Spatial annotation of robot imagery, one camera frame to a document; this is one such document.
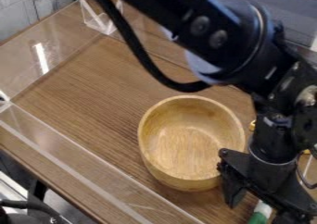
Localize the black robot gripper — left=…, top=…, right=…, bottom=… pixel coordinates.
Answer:
left=215, top=141, right=317, bottom=224

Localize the green Expo marker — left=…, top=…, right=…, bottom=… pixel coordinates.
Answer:
left=247, top=201, right=273, bottom=224

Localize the brown wooden bowl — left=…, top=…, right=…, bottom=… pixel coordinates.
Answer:
left=138, top=95, right=245, bottom=192

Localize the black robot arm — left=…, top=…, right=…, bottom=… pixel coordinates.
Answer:
left=95, top=0, right=317, bottom=224

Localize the yellow blue fish toy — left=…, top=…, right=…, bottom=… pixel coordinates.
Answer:
left=249, top=120, right=310, bottom=155

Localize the black table leg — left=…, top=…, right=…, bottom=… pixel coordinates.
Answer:
left=32, top=180, right=48, bottom=201

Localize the clear acrylic tray wall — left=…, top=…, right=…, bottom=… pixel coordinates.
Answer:
left=0, top=3, right=258, bottom=224

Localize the black cable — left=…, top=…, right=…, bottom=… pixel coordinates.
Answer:
left=0, top=199, right=63, bottom=224

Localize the clear acrylic corner bracket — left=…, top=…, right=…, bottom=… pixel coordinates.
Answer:
left=79, top=0, right=116, bottom=35

